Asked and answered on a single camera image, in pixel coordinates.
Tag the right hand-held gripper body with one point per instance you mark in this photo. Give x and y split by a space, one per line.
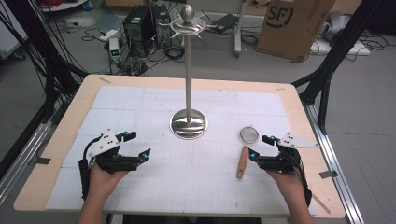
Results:
286 161

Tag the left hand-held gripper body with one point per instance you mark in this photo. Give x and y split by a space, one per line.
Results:
104 144

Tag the steel utensil stand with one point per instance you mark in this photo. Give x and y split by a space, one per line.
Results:
188 77

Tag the person's right hand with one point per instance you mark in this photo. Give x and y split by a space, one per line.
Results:
288 183

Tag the person's left hand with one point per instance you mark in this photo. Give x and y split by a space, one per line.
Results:
102 183

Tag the black tape piece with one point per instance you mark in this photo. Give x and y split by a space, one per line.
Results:
328 174
43 160

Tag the white grid mat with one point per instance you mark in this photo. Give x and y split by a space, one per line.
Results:
186 183

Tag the beige tape strip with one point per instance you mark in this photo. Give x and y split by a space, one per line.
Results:
105 81

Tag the small white device green light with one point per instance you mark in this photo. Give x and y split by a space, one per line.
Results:
114 49

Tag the white power strip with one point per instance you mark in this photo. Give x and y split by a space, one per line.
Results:
108 34

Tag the large black computer tower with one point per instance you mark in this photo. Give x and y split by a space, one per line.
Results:
138 31

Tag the brown cardboard box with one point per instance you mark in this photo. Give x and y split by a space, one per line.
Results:
292 34

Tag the slim black computer tower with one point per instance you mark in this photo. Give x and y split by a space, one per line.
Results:
162 28

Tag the black flat power adapter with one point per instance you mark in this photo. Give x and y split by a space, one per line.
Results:
225 22

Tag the white flat board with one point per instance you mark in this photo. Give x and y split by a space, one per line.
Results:
358 49

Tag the grey round device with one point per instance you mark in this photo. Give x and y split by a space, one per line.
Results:
337 23

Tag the white round table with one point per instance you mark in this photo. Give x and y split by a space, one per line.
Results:
62 5

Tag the aluminium rail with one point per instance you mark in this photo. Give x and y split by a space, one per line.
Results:
333 161
21 161

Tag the grey metal stand post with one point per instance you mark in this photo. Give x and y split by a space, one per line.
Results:
239 31

